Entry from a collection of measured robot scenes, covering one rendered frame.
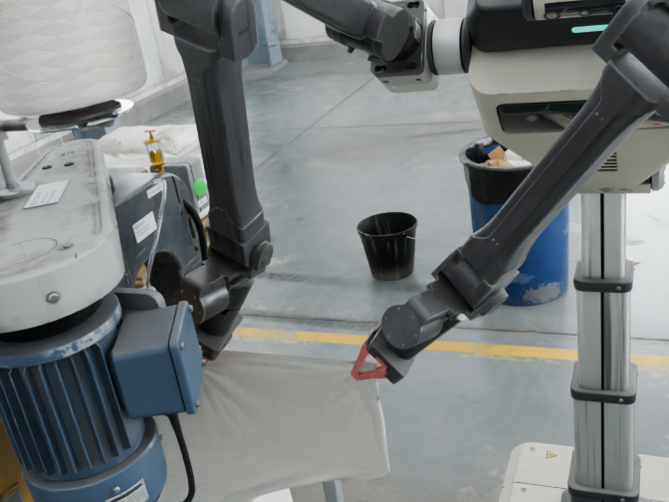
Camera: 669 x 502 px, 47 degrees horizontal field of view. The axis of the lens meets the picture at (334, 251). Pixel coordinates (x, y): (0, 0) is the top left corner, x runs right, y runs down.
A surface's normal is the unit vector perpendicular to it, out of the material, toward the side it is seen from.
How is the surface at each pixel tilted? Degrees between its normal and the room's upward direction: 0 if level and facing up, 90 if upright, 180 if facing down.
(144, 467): 91
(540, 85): 40
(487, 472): 0
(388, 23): 110
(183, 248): 90
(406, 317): 74
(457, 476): 0
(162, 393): 90
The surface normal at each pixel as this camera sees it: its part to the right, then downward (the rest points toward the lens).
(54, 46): 0.24, 0.31
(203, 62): -0.56, 0.63
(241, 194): 0.79, 0.46
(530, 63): -0.33, -0.42
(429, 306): 0.50, -0.64
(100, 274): 0.91, 0.04
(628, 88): -0.73, 0.33
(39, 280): 0.49, 0.30
